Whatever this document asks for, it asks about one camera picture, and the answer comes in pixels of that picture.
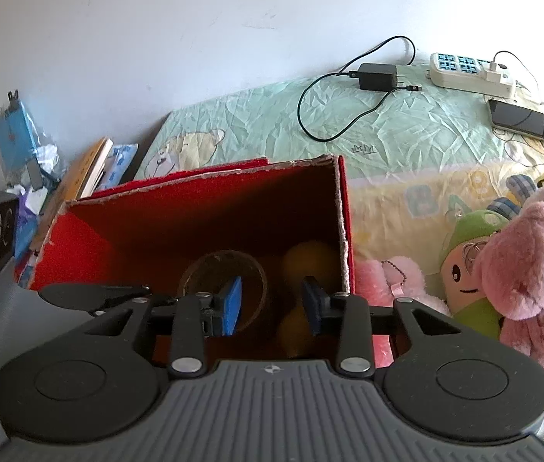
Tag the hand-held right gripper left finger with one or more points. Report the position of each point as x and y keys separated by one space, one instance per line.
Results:
x=233 y=305

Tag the green plush toy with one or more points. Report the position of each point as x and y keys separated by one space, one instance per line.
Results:
x=469 y=274

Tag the blue box in plastic bag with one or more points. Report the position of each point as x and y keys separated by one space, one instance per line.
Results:
x=14 y=127

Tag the light blue packet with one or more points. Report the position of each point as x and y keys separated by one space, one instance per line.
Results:
x=118 y=163

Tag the yellow book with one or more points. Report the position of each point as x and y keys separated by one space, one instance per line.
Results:
x=77 y=175

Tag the white power strip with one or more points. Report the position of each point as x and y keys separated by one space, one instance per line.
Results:
x=455 y=74

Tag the black power adapter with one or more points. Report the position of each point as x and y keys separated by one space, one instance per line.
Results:
x=377 y=77

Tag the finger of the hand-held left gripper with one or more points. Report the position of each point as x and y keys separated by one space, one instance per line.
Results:
x=84 y=296

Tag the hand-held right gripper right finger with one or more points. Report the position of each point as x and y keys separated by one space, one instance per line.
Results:
x=313 y=310

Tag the large pink plush toy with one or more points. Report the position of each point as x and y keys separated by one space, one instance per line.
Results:
x=527 y=269

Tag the black smartphone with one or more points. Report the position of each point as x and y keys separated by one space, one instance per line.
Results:
x=527 y=122

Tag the white charger plug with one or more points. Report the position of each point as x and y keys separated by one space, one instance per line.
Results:
x=496 y=74

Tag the red cardboard box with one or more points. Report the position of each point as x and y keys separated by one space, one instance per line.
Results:
x=156 y=211

